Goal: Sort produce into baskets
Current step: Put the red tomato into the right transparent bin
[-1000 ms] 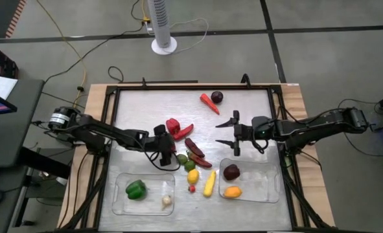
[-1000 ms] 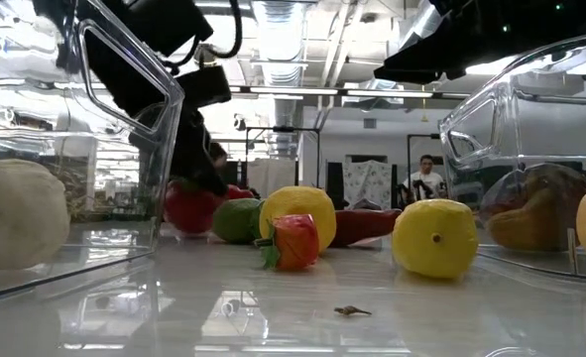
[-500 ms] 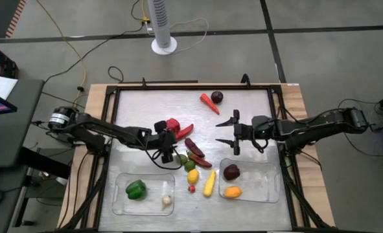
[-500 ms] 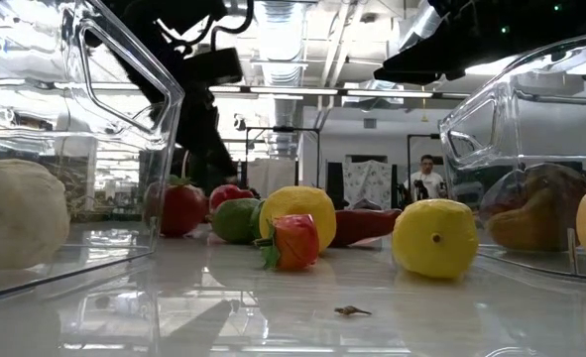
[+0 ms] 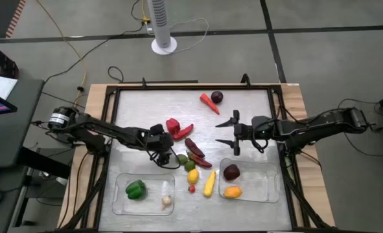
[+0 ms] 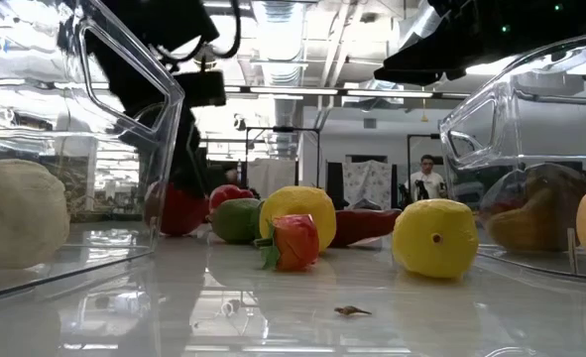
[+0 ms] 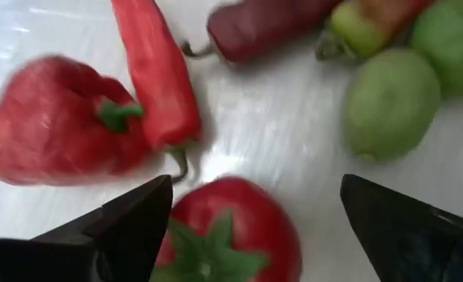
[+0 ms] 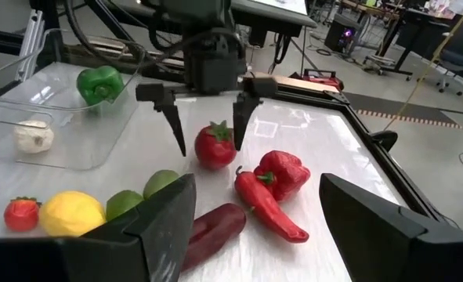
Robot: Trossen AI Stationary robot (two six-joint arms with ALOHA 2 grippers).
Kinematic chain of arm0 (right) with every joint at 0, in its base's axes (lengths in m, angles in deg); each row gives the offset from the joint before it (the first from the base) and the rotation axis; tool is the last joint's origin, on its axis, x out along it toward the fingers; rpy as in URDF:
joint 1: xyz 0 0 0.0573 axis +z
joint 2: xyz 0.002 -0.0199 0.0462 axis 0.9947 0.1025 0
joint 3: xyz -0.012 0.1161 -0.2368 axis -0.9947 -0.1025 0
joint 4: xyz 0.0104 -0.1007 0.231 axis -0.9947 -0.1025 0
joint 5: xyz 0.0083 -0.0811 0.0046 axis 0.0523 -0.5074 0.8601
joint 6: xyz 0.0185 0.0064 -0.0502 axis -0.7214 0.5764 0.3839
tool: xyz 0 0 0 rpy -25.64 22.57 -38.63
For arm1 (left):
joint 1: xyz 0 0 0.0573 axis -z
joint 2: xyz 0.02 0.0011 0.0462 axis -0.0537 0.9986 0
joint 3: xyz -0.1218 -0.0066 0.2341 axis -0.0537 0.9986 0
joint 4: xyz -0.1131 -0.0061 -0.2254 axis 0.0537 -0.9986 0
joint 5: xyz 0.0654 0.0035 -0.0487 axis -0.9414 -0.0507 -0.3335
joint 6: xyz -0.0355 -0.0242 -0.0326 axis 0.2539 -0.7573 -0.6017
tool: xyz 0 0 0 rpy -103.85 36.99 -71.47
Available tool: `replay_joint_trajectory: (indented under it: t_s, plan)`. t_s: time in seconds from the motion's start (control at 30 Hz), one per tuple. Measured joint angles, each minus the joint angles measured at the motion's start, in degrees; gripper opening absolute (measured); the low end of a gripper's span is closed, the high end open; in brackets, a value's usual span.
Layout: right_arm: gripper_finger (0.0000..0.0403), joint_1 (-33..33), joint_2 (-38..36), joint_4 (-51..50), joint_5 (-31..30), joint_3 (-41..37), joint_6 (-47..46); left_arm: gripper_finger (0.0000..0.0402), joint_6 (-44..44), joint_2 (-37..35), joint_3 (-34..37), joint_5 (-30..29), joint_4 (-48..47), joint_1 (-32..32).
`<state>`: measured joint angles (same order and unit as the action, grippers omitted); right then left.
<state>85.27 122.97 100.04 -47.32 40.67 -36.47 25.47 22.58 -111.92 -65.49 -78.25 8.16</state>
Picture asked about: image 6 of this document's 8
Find clear plastic bin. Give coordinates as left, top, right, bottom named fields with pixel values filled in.
left=438, top=30, right=586, bottom=285
left=0, top=0, right=187, bottom=304

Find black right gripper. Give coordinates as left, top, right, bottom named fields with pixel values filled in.
left=374, top=0, right=531, bottom=86

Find yellow lemon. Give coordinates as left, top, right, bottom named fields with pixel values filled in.
left=391, top=197, right=480, bottom=280
left=258, top=185, right=338, bottom=254

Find long ceiling light strip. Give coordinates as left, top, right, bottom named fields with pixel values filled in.
left=344, top=88, right=435, bottom=99
left=222, top=84, right=341, bottom=96

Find person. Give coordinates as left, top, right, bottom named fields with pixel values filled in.
left=402, top=154, right=448, bottom=203

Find white hanging cloth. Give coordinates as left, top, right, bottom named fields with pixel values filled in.
left=246, top=158, right=299, bottom=199

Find dark maroon oval produce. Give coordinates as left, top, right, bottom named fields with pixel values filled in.
left=478, top=162, right=586, bottom=253

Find floral patterned cloth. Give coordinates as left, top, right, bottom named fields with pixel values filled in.
left=341, top=159, right=394, bottom=209

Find dark red chili pepper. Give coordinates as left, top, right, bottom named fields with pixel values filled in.
left=327, top=206, right=404, bottom=249

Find red bell pepper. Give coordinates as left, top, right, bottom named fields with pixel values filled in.
left=207, top=183, right=258, bottom=212

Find yellow lemon front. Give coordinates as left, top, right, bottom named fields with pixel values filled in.
left=391, top=197, right=480, bottom=280

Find bright red chili pepper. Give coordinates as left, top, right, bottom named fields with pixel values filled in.
left=142, top=180, right=210, bottom=238

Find black overhead camera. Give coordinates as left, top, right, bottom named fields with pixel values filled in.
left=192, top=49, right=219, bottom=72

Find silver ventilation duct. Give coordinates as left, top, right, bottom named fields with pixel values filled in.
left=250, top=0, right=306, bottom=128

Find green lime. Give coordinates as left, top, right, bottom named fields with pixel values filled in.
left=209, top=196, right=265, bottom=245

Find black metal stand frame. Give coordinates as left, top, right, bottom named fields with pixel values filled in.
left=405, top=132, right=442, bottom=199
left=243, top=125, right=322, bottom=189

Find red strawberry green leaves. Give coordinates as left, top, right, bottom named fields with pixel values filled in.
left=252, top=213, right=321, bottom=273

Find small brown stem scrap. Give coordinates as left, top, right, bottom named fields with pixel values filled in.
left=333, top=304, right=373, bottom=317

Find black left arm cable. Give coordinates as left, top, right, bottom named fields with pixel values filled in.
left=205, top=0, right=243, bottom=60

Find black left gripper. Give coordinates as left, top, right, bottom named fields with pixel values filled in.
left=57, top=0, right=227, bottom=150

